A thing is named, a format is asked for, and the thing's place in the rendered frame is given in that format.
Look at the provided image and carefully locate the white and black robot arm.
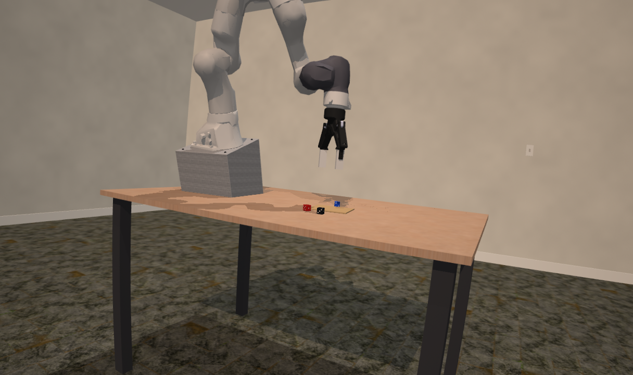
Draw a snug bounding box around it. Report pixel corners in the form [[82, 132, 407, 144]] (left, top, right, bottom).
[[191, 0, 351, 151]]

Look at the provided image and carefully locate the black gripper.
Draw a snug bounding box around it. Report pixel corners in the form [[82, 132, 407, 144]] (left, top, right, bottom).
[[318, 108, 348, 170]]

